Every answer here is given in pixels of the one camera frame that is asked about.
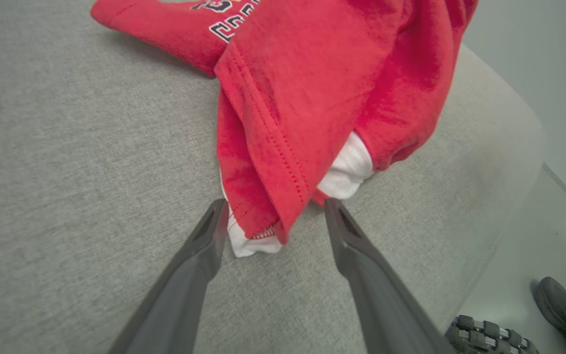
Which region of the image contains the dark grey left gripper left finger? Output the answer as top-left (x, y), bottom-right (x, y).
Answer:
top-left (108, 198), bottom-right (230, 354)

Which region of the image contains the dark grey shoe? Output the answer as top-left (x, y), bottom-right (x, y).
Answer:
top-left (533, 276), bottom-right (566, 354)

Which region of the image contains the red basketball jersey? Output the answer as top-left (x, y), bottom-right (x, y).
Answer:
top-left (90, 0), bottom-right (479, 259)

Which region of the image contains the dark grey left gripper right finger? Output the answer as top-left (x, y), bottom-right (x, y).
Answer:
top-left (324, 197), bottom-right (456, 354)

